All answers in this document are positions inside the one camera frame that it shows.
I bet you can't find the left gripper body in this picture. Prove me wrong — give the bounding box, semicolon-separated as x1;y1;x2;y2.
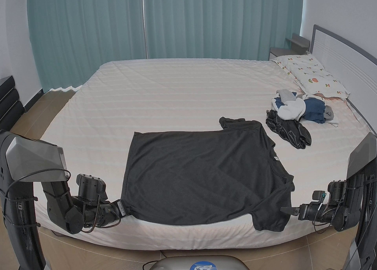
100;199;131;226

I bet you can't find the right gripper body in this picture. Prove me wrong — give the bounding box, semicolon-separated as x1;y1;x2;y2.
297;202;322;222

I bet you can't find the black T-shirt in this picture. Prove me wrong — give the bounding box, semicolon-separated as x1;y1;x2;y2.
120;117;295;232

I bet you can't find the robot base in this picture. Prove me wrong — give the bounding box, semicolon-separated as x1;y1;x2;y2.
147;255;249;270

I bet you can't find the pile of clothes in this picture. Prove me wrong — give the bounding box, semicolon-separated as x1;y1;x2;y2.
271;89;339;126

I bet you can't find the bed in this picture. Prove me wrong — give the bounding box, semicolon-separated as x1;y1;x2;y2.
32;25;377;251

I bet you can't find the black shiny garment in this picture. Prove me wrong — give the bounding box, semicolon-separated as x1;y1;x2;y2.
266;109;312;150

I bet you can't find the white printed pillow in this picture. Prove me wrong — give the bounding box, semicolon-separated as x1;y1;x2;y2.
271;54;351;99

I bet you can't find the black chest of drawers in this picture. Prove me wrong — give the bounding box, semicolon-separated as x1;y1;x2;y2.
0;75;26;129

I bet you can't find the grey bedside table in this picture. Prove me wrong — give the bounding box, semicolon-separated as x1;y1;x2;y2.
269;33;310;61

